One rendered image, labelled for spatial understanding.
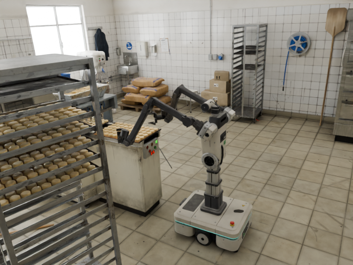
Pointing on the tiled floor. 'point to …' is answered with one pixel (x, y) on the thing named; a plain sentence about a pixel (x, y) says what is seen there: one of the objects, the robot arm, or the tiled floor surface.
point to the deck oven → (345, 92)
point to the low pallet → (140, 106)
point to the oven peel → (339, 13)
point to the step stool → (189, 99)
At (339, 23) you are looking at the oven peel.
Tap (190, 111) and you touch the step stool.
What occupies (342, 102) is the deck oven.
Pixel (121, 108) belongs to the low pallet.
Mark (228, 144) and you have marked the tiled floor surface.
